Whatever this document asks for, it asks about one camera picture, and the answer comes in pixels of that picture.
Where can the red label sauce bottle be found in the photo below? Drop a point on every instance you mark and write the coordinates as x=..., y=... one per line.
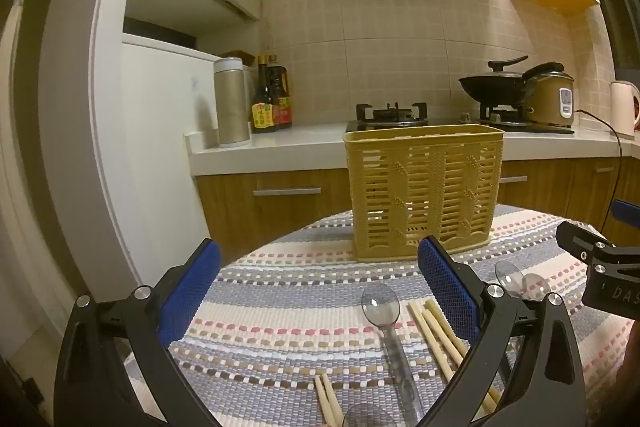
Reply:
x=284, y=102

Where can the white refrigerator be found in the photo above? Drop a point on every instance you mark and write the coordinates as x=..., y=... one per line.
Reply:
x=160, y=147

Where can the wooden chopsticks pair front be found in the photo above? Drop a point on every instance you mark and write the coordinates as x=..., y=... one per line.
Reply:
x=332, y=399

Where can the yellow plastic utensil basket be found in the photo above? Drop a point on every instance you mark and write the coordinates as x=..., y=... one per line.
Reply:
x=425, y=187

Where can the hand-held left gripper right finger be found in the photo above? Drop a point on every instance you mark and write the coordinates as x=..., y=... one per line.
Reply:
x=447, y=287

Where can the white electric kettle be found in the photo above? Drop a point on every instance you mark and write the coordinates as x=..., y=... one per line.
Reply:
x=622, y=107

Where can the striped woven tablecloth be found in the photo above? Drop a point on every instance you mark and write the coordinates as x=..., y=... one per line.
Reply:
x=300, y=307

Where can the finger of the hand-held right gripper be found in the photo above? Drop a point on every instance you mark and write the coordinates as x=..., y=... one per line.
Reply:
x=580, y=237
x=627, y=210

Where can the dark soy sauce bottle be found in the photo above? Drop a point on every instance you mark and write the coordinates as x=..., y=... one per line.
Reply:
x=263, y=107

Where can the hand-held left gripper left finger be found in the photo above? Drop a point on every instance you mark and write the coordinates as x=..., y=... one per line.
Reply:
x=192, y=292

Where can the wooden chopstick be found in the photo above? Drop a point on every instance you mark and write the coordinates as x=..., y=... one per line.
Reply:
x=425, y=332
x=324, y=402
x=442, y=321

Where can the black wok with lid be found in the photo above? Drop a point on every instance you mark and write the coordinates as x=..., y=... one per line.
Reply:
x=492, y=87

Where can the steel thermos flask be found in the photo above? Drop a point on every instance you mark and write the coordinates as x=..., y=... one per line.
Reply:
x=232, y=107

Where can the beige rice cooker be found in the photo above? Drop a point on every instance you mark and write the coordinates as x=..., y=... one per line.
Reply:
x=550, y=99

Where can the clear plastic spoon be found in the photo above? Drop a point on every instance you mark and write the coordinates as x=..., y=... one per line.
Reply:
x=381, y=304
x=507, y=274
x=537, y=286
x=362, y=417

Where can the black gas stove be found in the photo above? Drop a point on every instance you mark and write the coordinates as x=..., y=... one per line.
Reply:
x=395, y=119

